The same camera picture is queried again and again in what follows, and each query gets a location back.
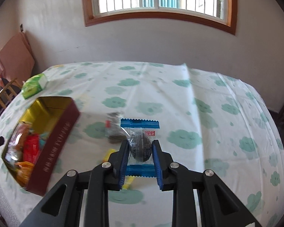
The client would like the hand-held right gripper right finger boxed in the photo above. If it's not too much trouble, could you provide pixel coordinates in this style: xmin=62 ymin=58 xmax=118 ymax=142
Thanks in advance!
xmin=152 ymin=139 xmax=262 ymax=227

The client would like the orange nut packet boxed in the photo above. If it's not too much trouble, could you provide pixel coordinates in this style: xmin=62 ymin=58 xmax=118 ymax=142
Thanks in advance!
xmin=14 ymin=161 xmax=35 ymax=185

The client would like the light wooden stool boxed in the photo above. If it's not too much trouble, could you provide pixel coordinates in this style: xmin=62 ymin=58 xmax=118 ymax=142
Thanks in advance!
xmin=0 ymin=78 xmax=23 ymax=110

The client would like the clear packet with orange cake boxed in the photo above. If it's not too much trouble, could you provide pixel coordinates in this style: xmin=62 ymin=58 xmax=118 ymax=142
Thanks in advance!
xmin=6 ymin=122 xmax=32 ymax=163

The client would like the white tablecloth with green clouds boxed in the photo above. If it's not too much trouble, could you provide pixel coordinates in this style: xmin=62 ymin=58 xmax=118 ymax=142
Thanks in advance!
xmin=0 ymin=61 xmax=284 ymax=227

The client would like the clear packet with yellow ends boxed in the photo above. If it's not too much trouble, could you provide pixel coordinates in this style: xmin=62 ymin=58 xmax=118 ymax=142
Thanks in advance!
xmin=104 ymin=148 xmax=136 ymax=190

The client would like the green tissue box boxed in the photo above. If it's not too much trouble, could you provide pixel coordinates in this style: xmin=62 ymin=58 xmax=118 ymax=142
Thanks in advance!
xmin=21 ymin=74 xmax=49 ymax=100

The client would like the blue packet with dark ball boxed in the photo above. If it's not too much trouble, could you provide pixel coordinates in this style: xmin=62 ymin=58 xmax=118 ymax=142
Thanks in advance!
xmin=120 ymin=118 xmax=160 ymax=178

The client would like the light blue snack packet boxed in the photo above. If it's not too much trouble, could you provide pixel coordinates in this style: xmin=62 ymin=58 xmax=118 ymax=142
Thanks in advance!
xmin=38 ymin=134 xmax=49 ymax=146

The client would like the maroon tin box gold inside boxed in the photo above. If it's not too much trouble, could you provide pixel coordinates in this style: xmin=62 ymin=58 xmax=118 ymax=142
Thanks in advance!
xmin=1 ymin=96 xmax=81 ymax=197

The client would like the silver foil snack packet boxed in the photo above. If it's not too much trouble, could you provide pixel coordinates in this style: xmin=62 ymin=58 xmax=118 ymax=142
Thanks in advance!
xmin=105 ymin=112 xmax=128 ymax=145

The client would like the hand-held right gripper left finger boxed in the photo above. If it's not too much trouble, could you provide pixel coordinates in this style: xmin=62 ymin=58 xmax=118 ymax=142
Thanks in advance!
xmin=20 ymin=139 xmax=129 ymax=227

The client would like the red snack bar packet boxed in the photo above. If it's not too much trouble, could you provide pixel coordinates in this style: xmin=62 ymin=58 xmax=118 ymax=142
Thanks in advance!
xmin=22 ymin=134 xmax=42 ymax=163

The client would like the brown board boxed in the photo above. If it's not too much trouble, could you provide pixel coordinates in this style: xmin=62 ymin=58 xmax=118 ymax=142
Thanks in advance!
xmin=0 ymin=32 xmax=36 ymax=86

